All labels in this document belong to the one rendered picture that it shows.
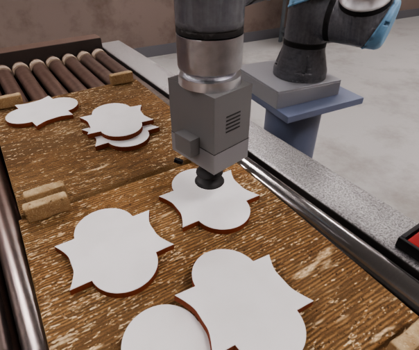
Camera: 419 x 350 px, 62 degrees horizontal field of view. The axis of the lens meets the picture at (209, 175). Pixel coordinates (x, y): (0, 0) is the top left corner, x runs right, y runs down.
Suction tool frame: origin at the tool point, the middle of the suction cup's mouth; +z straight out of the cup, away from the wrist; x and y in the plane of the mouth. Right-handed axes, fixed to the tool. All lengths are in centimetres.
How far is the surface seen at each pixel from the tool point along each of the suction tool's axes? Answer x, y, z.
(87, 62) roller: 19, -77, 6
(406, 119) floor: 256, -45, 97
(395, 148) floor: 205, -32, 97
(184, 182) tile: -0.7, -5.1, 2.8
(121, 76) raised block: 15, -49, 2
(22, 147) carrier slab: -15.2, -35.0, 3.8
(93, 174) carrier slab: -9.6, -18.0, 3.8
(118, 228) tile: -13.7, -3.3, 2.8
